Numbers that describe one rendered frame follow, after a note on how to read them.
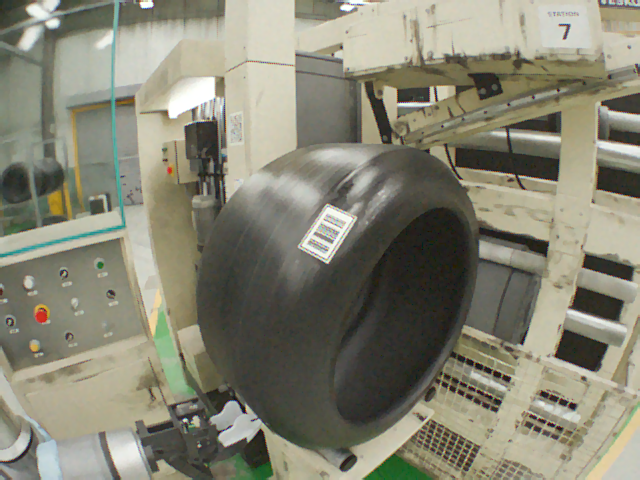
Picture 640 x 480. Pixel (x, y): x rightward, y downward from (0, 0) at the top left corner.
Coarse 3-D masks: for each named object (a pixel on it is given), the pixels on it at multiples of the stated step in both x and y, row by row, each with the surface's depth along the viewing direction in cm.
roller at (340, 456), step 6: (318, 450) 56; (324, 450) 55; (330, 450) 54; (336, 450) 54; (342, 450) 53; (348, 450) 54; (324, 456) 55; (330, 456) 53; (336, 456) 52; (342, 456) 52; (348, 456) 52; (354, 456) 52; (336, 462) 52; (342, 462) 51; (348, 462) 51; (354, 462) 53; (342, 468) 51; (348, 468) 52
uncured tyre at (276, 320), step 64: (256, 192) 46; (320, 192) 38; (384, 192) 39; (448, 192) 48; (256, 256) 38; (384, 256) 86; (448, 256) 74; (256, 320) 36; (320, 320) 35; (384, 320) 86; (448, 320) 73; (256, 384) 37; (320, 384) 38; (384, 384) 72; (320, 448) 46
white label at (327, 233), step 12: (324, 216) 36; (336, 216) 35; (348, 216) 35; (312, 228) 36; (324, 228) 35; (336, 228) 35; (348, 228) 34; (312, 240) 35; (324, 240) 35; (336, 240) 34; (312, 252) 34; (324, 252) 34
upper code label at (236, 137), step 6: (234, 114) 68; (240, 114) 66; (234, 120) 68; (240, 120) 66; (234, 126) 69; (240, 126) 67; (234, 132) 69; (240, 132) 67; (234, 138) 70; (240, 138) 68; (234, 144) 70; (240, 144) 68
